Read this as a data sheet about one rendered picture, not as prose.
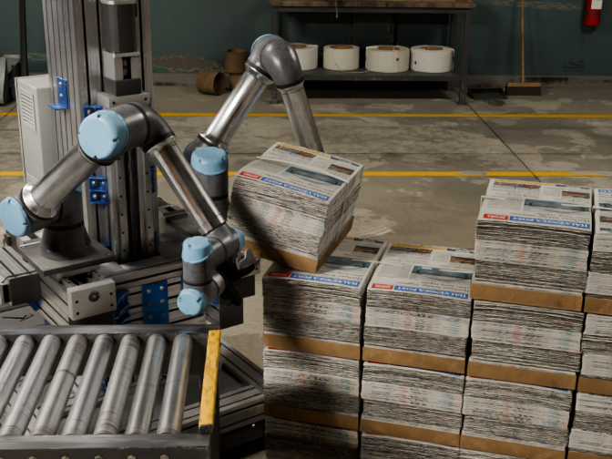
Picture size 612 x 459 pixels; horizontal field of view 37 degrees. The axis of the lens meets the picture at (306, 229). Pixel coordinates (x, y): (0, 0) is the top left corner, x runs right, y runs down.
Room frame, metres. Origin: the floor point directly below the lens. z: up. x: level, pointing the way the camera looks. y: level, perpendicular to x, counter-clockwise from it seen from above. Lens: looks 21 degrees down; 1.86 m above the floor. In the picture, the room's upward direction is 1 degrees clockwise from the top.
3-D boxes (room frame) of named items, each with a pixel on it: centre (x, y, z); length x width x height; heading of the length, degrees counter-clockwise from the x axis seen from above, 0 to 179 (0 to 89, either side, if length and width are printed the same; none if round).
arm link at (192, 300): (2.18, 0.28, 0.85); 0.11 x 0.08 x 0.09; 163
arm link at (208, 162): (2.85, 0.31, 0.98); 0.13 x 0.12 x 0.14; 17
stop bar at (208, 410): (1.84, 0.21, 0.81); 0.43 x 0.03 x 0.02; 3
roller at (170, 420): (1.85, 0.29, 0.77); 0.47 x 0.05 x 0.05; 3
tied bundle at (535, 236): (2.37, -0.62, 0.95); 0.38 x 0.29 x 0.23; 165
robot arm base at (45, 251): (2.56, 0.71, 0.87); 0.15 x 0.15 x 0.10
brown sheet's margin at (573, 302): (2.37, -0.62, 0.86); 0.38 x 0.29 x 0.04; 165
